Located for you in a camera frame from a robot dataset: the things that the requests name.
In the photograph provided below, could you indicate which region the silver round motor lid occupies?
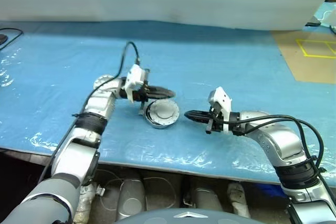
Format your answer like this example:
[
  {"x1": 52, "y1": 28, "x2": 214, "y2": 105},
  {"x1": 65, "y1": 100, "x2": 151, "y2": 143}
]
[{"x1": 148, "y1": 100, "x2": 181, "y2": 126}]

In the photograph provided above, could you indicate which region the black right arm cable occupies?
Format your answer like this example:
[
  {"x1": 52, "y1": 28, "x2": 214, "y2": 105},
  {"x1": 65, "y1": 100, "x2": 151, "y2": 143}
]
[{"x1": 209, "y1": 106, "x2": 328, "y2": 175}]

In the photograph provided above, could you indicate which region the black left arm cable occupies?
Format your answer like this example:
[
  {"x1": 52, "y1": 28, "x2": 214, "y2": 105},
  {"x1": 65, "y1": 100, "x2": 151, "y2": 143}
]
[{"x1": 38, "y1": 40, "x2": 141, "y2": 183}]

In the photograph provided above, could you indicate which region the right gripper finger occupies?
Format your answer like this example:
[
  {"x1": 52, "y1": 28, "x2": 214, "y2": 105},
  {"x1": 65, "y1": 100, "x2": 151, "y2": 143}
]
[
  {"x1": 184, "y1": 116, "x2": 211, "y2": 124},
  {"x1": 184, "y1": 110, "x2": 211, "y2": 118}
]

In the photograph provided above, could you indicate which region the grey rounded cylinder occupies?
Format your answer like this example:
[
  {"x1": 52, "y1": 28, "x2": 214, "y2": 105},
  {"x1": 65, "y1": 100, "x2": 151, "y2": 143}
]
[
  {"x1": 114, "y1": 177, "x2": 147, "y2": 220},
  {"x1": 187, "y1": 186, "x2": 224, "y2": 212}
]

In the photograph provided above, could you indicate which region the brown cardboard sheet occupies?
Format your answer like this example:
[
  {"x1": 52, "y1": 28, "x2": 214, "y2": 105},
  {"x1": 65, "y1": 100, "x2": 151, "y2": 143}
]
[{"x1": 270, "y1": 28, "x2": 336, "y2": 84}]

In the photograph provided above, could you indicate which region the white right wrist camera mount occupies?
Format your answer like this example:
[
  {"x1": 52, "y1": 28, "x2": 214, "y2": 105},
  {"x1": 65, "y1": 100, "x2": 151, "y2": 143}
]
[{"x1": 207, "y1": 86, "x2": 233, "y2": 133}]

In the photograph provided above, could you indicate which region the thin white cable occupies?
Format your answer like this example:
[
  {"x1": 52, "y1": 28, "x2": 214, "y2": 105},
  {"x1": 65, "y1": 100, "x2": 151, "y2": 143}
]
[{"x1": 317, "y1": 10, "x2": 334, "y2": 23}]

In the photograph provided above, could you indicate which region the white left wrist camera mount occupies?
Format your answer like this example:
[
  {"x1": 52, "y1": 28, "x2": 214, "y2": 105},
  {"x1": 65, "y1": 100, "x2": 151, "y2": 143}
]
[{"x1": 123, "y1": 63, "x2": 146, "y2": 103}]

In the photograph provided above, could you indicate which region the yellow tape square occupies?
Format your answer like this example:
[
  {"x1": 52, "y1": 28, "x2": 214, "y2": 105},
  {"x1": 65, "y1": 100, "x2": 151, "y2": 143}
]
[{"x1": 296, "y1": 38, "x2": 336, "y2": 59}]

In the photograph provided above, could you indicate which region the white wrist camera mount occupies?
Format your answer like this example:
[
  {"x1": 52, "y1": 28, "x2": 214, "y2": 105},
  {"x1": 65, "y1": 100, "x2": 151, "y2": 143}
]
[
  {"x1": 207, "y1": 86, "x2": 233, "y2": 133},
  {"x1": 123, "y1": 63, "x2": 146, "y2": 103}
]

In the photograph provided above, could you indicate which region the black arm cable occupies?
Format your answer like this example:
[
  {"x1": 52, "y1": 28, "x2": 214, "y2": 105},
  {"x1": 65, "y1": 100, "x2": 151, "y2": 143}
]
[
  {"x1": 209, "y1": 106, "x2": 328, "y2": 175},
  {"x1": 38, "y1": 40, "x2": 141, "y2": 183}
]

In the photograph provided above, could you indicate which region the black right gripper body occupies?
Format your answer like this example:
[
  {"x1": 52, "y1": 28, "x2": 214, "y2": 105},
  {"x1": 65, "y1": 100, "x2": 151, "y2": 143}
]
[{"x1": 205, "y1": 101, "x2": 225, "y2": 134}]

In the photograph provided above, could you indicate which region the grey robot torso cover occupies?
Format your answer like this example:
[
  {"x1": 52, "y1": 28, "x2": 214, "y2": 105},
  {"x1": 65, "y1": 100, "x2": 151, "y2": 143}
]
[{"x1": 114, "y1": 209, "x2": 229, "y2": 224}]

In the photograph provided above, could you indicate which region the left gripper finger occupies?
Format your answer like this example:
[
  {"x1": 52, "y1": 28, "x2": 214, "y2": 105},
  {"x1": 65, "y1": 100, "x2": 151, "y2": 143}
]
[
  {"x1": 147, "y1": 85, "x2": 176, "y2": 95},
  {"x1": 146, "y1": 92, "x2": 176, "y2": 100}
]

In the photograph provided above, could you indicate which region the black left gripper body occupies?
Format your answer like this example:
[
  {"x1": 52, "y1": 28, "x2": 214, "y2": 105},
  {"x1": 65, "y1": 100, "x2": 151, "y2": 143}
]
[{"x1": 132, "y1": 68, "x2": 152, "y2": 116}]

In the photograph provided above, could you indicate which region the white wrapped bundle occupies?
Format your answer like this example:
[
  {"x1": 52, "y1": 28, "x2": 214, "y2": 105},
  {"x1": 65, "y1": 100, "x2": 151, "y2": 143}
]
[
  {"x1": 226, "y1": 182, "x2": 250, "y2": 219},
  {"x1": 72, "y1": 183, "x2": 97, "y2": 222}
]

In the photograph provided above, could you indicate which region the thin black table cable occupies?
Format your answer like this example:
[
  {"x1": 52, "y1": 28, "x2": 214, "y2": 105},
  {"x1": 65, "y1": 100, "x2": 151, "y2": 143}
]
[{"x1": 0, "y1": 27, "x2": 25, "y2": 52}]

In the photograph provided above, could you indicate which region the blue plastic table sheet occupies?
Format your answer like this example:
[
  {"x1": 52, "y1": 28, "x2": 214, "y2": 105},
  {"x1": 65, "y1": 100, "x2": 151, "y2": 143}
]
[{"x1": 0, "y1": 20, "x2": 336, "y2": 186}]

